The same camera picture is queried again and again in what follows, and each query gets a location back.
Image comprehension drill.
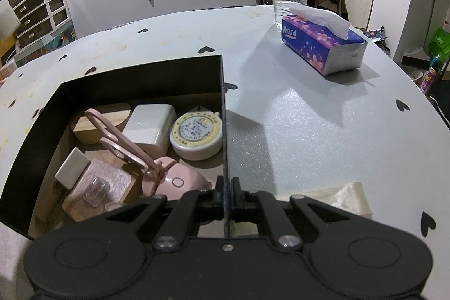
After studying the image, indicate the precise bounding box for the round white tape measure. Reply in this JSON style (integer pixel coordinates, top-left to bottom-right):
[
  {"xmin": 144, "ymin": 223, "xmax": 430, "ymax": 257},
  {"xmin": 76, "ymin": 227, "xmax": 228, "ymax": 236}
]
[{"xmin": 169, "ymin": 110, "xmax": 223, "ymax": 161}]

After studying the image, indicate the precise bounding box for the white charger cube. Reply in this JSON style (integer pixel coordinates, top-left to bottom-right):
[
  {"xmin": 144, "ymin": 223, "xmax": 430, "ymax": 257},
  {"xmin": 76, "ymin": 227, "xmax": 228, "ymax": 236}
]
[{"xmin": 123, "ymin": 104, "xmax": 176, "ymax": 159}]

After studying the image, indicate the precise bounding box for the black cardboard box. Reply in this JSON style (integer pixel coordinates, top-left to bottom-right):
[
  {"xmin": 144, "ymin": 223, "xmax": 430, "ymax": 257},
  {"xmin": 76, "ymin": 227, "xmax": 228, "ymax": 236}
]
[{"xmin": 1, "ymin": 55, "xmax": 226, "ymax": 236}]

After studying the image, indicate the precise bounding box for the oval wooden box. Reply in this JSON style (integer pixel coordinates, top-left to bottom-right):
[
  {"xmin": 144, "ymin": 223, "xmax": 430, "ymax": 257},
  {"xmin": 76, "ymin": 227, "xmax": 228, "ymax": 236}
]
[{"xmin": 71, "ymin": 103, "xmax": 133, "ymax": 145}]

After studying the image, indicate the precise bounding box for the cream folded cloth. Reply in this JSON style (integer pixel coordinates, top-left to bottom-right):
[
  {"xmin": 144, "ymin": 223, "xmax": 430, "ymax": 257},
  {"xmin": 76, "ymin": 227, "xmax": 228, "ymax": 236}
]
[{"xmin": 275, "ymin": 182, "xmax": 373, "ymax": 219}]

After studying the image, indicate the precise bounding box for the small white box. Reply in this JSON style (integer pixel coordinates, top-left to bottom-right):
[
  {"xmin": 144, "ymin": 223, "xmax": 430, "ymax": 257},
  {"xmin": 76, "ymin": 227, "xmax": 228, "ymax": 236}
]
[{"xmin": 54, "ymin": 148, "xmax": 91, "ymax": 190}]

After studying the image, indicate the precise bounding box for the purple tissue pack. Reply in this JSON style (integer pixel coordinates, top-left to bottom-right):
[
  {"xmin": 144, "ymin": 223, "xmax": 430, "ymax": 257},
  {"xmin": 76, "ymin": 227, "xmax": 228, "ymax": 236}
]
[{"xmin": 281, "ymin": 4, "xmax": 368, "ymax": 76}]

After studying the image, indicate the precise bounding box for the white drawer cabinet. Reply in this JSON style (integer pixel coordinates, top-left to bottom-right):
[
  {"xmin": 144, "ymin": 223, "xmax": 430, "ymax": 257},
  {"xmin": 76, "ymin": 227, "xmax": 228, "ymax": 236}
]
[{"xmin": 13, "ymin": 0, "xmax": 72, "ymax": 49}]

